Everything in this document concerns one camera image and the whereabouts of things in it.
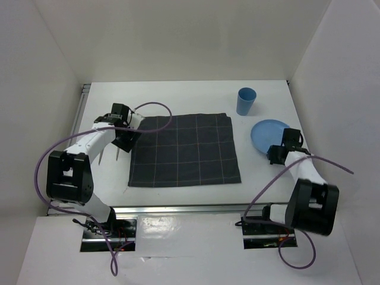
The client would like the blue plastic plate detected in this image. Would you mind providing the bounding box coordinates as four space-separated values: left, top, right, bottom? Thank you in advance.
251 119 290 154

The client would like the silver metal fork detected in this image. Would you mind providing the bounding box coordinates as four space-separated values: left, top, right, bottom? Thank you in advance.
98 150 103 165

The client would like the dark grey checked cloth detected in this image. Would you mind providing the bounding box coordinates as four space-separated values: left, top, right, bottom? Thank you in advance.
128 113 241 188

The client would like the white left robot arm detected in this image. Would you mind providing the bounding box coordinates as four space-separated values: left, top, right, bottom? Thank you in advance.
46 103 145 237

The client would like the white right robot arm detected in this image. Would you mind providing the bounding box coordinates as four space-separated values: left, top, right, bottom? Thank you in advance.
259 128 339 236

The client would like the blue plastic cup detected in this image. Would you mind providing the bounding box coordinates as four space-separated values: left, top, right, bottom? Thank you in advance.
236 87 257 116

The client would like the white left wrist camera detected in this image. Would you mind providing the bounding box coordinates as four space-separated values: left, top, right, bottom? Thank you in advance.
128 113 145 129

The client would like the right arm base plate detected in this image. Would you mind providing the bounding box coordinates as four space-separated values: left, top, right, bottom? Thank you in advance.
235 218 297 249

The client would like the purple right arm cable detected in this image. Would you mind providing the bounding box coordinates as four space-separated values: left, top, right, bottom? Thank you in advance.
243 154 355 270

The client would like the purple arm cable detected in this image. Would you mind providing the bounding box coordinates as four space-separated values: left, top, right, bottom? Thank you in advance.
33 101 173 277
243 154 355 270

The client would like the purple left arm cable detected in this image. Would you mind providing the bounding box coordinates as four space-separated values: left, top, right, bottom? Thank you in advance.
33 101 173 277

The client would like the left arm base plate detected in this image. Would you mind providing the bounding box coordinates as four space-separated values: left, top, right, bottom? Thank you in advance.
80 218 137 252

